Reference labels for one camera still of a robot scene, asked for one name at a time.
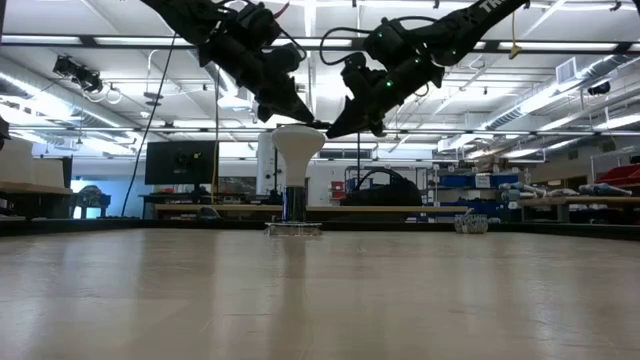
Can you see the white mushroom-shaped lightbulb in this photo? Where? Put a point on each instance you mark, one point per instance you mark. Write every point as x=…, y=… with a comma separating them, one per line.
x=298, y=150

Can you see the chrome socket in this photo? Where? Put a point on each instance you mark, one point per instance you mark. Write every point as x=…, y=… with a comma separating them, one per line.
x=295, y=205

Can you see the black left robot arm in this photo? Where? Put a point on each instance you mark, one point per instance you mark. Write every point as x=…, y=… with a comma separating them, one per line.
x=180, y=12

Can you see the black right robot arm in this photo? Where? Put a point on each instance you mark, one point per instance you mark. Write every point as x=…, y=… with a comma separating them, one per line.
x=470, y=22

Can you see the black duffel bag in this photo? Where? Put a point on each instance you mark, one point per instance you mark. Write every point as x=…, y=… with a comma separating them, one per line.
x=395, y=195

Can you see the small red box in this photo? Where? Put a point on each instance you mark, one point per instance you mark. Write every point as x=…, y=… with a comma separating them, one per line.
x=338, y=190

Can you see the beige wooden desk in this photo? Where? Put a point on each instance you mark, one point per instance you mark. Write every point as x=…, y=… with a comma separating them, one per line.
x=375, y=210

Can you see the metal shelf with blue bins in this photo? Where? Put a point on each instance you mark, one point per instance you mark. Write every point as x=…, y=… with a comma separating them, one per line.
x=460, y=181

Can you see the black computer monitor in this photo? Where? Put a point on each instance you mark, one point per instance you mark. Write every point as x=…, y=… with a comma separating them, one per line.
x=180, y=162

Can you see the yellow hanging tag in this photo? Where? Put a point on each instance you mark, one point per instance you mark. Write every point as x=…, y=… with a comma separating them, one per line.
x=515, y=50

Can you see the blue white patterned cup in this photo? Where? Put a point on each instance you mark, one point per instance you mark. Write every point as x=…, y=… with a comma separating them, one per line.
x=471, y=225

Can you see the grey blue rolled bundle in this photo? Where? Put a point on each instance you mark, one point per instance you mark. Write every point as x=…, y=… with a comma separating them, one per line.
x=605, y=190
x=520, y=191

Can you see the white ceiling air vent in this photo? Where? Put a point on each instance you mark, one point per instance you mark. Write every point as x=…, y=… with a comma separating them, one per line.
x=566, y=71

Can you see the black overhead light bar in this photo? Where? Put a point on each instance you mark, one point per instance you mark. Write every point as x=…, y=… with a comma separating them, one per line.
x=590, y=47

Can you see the small black ceiling fixture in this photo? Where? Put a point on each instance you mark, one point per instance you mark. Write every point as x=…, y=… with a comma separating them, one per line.
x=599, y=89

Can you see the wooden workbench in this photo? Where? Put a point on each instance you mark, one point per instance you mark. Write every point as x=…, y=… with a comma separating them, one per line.
x=580, y=201

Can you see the small pale cardboard box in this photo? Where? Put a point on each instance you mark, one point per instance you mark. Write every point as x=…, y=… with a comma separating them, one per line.
x=49, y=174

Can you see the red storage bin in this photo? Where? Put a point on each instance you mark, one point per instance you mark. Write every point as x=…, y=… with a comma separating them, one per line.
x=620, y=176

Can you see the large pale cardboard box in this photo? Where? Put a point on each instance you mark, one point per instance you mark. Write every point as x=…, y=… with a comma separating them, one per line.
x=15, y=162

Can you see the wooden side table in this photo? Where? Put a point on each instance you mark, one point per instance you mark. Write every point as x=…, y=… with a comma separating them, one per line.
x=30, y=190

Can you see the thin black metal frame stand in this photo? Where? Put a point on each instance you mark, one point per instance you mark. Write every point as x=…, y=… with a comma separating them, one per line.
x=358, y=150

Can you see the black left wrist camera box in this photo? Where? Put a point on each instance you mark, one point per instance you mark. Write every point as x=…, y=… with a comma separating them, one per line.
x=286, y=59

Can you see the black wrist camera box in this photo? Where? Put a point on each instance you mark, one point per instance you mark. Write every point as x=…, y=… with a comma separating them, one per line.
x=360, y=75
x=286, y=59

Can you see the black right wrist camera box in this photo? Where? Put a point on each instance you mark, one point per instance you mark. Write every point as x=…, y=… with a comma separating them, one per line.
x=360, y=75

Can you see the silver ceiling air duct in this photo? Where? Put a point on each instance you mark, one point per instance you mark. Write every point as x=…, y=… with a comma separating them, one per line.
x=550, y=95
x=30, y=80

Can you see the black ceiling-mounted camera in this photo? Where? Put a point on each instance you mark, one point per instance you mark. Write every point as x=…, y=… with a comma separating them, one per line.
x=80, y=75

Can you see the black aluminium rig frame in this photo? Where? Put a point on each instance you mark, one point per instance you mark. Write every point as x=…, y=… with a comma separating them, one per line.
x=100, y=227

